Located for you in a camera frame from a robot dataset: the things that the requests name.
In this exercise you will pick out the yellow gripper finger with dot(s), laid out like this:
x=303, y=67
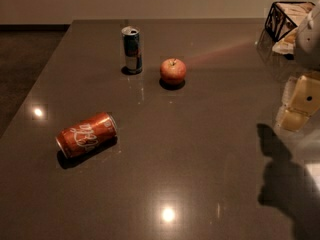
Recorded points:
x=300, y=101

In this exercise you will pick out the red coke can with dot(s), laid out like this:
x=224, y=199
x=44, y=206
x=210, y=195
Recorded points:
x=87, y=135

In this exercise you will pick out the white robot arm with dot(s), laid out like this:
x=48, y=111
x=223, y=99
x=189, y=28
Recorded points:
x=307, y=43

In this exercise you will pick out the blue silver energy drink can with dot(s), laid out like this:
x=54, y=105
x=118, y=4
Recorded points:
x=132, y=49

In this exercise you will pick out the red apple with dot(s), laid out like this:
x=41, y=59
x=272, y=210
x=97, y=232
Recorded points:
x=173, y=71

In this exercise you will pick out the black wire basket with packets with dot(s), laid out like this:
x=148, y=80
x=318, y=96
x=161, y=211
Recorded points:
x=282, y=22

